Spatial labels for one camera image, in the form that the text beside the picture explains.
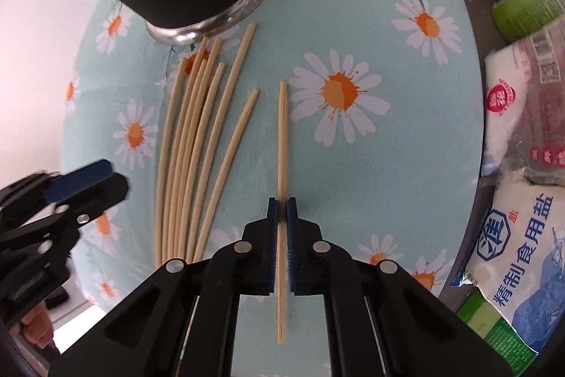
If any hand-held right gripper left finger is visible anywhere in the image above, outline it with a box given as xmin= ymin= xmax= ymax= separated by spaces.
xmin=48 ymin=197 xmax=280 ymax=377

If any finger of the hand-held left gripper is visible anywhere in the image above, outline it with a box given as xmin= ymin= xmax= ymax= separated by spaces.
xmin=0 ymin=158 xmax=114 ymax=219
xmin=0 ymin=173 xmax=131 ymax=258

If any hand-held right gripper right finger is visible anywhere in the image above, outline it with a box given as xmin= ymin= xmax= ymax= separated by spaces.
xmin=285 ymin=197 xmax=515 ymax=377

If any row of wooden chopsticks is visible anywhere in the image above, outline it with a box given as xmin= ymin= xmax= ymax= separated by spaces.
xmin=154 ymin=23 xmax=260 ymax=267

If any pale wooden chopstick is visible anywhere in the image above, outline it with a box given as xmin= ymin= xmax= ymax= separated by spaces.
xmin=276 ymin=82 xmax=290 ymax=344

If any person's left hand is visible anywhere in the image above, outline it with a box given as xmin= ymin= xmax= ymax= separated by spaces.
xmin=20 ymin=305 xmax=60 ymax=354

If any daisy print tablecloth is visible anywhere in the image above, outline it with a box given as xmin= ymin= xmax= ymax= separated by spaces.
xmin=59 ymin=0 xmax=484 ymax=377

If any bright green food packet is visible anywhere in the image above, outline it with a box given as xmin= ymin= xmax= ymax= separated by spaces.
xmin=457 ymin=286 xmax=538 ymax=373

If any white and blue salt bag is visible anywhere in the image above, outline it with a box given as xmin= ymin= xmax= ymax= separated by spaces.
xmin=454 ymin=171 xmax=565 ymax=353

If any white red logo sugar bag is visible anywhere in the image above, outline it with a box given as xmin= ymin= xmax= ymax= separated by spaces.
xmin=481 ymin=37 xmax=545 ymax=177

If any clear pink print packet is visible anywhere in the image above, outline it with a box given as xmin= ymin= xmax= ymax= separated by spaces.
xmin=507 ymin=17 xmax=565 ymax=186

